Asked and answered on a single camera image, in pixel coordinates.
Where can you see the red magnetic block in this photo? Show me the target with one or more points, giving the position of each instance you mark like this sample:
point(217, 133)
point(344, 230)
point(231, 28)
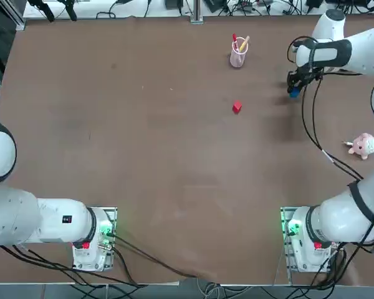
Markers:
point(237, 107)

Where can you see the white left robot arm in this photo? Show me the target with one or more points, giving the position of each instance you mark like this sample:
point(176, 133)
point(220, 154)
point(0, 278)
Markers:
point(50, 224)

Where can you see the clear pink pen cup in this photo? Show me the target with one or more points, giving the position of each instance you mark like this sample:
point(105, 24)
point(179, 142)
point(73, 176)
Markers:
point(237, 59)

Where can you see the red-capped white marker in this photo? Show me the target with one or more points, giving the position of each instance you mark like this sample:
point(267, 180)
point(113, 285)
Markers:
point(234, 39)

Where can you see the aluminium frame post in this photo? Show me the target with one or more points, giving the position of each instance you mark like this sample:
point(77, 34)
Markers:
point(197, 12)
point(19, 18)

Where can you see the pink pig plush toy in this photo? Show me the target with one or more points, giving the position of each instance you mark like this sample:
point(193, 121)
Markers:
point(363, 145)

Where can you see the black power adapter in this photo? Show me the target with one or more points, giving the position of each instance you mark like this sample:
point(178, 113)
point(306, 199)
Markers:
point(216, 4)
point(174, 3)

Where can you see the black stand leg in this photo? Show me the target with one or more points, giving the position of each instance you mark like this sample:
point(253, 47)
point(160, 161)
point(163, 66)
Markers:
point(45, 11)
point(70, 11)

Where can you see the blue magnetic block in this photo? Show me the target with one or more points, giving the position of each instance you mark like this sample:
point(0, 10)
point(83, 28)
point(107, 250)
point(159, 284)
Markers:
point(295, 93)

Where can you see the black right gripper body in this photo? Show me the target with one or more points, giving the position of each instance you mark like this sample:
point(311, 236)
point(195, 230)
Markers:
point(305, 74)

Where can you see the yellow pen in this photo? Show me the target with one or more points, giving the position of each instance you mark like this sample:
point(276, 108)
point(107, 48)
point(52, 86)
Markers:
point(244, 43)

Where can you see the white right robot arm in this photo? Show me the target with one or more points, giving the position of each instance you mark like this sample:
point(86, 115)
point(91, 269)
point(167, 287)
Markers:
point(339, 218)

